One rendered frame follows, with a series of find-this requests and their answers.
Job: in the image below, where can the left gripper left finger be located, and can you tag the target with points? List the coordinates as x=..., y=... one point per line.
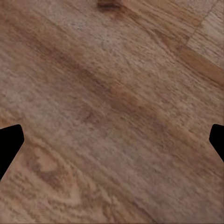
x=11, y=140

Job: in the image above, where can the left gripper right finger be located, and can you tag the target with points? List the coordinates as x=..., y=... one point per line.
x=217, y=139

